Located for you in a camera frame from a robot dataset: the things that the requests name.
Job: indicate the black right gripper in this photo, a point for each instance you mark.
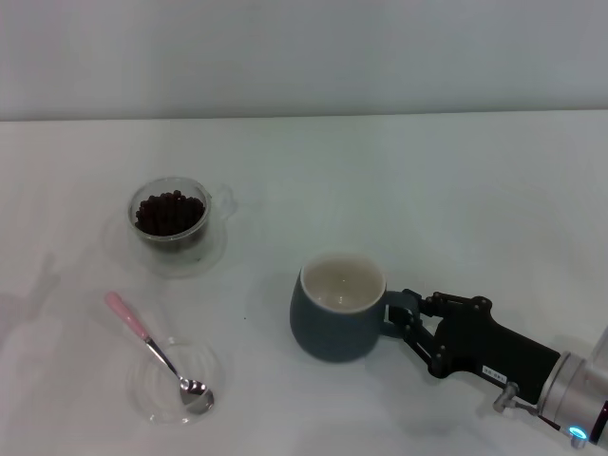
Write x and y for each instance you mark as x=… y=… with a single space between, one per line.
x=484 y=347

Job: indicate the dark teal ceramic mug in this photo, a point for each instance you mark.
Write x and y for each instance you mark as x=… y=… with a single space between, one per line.
x=328 y=337

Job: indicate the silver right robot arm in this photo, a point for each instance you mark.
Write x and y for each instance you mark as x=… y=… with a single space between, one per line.
x=577 y=385

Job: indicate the clear glass cup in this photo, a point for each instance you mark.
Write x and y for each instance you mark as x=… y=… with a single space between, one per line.
x=216 y=199

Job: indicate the dark coffee beans pile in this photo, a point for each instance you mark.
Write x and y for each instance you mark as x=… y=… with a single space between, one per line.
x=168 y=214

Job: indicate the white tablecloth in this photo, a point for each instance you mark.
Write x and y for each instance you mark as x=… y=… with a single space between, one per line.
x=332 y=190

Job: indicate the clear glass saucer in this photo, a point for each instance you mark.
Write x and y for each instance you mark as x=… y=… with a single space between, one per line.
x=209 y=259

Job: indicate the small clear glass dish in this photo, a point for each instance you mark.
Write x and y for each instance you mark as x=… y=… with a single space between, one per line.
x=157 y=385

